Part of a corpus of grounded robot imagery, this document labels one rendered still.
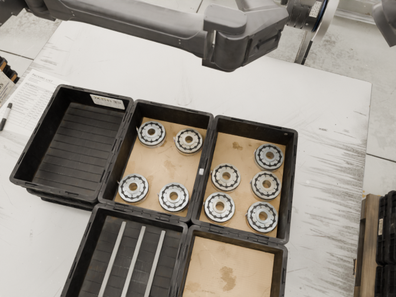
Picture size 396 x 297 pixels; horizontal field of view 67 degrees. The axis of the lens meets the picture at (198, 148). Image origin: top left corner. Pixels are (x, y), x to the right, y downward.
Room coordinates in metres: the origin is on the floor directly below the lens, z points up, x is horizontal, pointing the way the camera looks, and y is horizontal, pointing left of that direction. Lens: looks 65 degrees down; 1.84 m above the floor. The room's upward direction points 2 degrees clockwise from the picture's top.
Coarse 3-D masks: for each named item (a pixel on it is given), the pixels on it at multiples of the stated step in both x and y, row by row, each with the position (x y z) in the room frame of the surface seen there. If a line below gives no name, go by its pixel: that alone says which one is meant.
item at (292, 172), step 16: (272, 128) 0.52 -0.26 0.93; (288, 128) 0.52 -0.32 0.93; (208, 144) 0.45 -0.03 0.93; (208, 160) 0.39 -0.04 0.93; (288, 192) 0.29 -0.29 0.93; (288, 208) 0.24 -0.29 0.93; (208, 224) 0.18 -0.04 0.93; (288, 224) 0.19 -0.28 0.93; (272, 240) 0.14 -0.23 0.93; (288, 240) 0.14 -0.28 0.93
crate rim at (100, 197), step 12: (132, 108) 0.58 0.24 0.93; (168, 108) 0.59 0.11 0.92; (180, 108) 0.59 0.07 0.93; (120, 144) 0.45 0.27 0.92; (204, 144) 0.45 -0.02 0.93; (204, 156) 0.41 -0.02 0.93; (108, 168) 0.35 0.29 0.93; (108, 180) 0.31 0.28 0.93; (192, 192) 0.28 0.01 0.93; (108, 204) 0.23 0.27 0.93; (120, 204) 0.24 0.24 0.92; (192, 204) 0.24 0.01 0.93; (168, 216) 0.20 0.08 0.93; (180, 216) 0.20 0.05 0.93
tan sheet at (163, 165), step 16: (176, 128) 0.56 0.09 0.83; (128, 160) 0.42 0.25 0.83; (144, 160) 0.43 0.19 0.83; (160, 160) 0.43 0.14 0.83; (176, 160) 0.43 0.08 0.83; (192, 160) 0.43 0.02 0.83; (144, 176) 0.36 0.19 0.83; (160, 176) 0.37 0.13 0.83; (176, 176) 0.37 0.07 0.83; (192, 176) 0.37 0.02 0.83; (160, 208) 0.25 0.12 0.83
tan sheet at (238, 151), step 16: (224, 144) 0.50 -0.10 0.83; (240, 144) 0.50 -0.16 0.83; (256, 144) 0.51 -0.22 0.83; (224, 160) 0.44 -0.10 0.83; (240, 160) 0.44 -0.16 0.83; (224, 176) 0.37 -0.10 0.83; (208, 192) 0.31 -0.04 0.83; (240, 192) 0.32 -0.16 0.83; (240, 208) 0.26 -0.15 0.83; (224, 224) 0.20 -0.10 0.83; (240, 224) 0.21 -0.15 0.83
